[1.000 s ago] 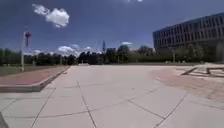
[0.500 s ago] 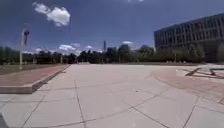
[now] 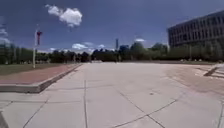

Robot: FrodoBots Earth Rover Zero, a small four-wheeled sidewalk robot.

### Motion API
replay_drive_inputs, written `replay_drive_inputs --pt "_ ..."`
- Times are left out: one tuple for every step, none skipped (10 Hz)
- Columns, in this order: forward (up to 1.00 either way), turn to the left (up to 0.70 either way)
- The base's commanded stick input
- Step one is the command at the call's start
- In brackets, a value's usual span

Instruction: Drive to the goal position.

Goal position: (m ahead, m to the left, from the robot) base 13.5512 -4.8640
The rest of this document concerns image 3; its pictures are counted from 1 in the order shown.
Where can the long row of trees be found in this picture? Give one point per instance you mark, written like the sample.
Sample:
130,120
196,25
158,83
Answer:
100,55

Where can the distant slim tower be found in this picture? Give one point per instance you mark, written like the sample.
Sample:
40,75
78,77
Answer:
117,43

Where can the pale concrete slab plaza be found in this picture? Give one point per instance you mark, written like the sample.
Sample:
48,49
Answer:
126,93

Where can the red brick strip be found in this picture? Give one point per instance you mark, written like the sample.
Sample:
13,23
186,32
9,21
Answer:
36,75

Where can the grey concrete kerb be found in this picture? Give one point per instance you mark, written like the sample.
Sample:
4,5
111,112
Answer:
36,87

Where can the pole with red banner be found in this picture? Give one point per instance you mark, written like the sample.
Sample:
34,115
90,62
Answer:
34,50

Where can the grass lawn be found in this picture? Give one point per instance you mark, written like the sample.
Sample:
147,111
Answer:
20,67

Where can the grey building with window rows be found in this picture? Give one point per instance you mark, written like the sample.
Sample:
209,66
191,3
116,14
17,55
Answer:
200,30

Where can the concrete steps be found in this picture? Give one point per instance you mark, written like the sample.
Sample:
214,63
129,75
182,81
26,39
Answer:
218,71

